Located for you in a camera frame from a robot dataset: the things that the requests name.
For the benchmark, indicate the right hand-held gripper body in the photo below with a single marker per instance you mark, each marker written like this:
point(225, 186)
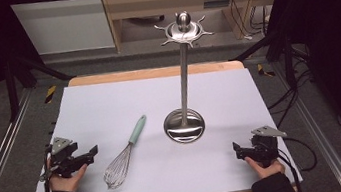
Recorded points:
point(264, 146)

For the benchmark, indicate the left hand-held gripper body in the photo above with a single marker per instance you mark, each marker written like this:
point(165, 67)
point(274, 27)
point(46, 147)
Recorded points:
point(62, 156)

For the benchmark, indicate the person's right hand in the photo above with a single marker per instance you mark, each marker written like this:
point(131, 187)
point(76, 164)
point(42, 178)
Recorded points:
point(268, 169)

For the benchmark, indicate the person's left hand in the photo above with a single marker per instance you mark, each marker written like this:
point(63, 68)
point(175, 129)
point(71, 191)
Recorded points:
point(66, 183)

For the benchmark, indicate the white table mat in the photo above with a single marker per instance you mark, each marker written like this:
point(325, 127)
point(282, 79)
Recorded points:
point(108, 101)

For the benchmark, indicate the yellow black tape marker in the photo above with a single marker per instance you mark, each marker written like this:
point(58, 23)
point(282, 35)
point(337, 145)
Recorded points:
point(50, 94)
point(265, 71)

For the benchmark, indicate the black metal stand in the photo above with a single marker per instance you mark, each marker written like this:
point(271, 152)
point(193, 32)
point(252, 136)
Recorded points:
point(12, 88)
point(287, 56)

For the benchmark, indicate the steel utensil hanging stand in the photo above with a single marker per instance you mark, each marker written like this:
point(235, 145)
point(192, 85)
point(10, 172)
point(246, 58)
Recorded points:
point(183, 74)

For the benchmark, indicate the wooden table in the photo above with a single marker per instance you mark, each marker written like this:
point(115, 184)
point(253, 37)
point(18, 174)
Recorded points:
point(155, 72)

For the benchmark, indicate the white cabinet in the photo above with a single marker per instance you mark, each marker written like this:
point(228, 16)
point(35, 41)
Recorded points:
point(64, 26)

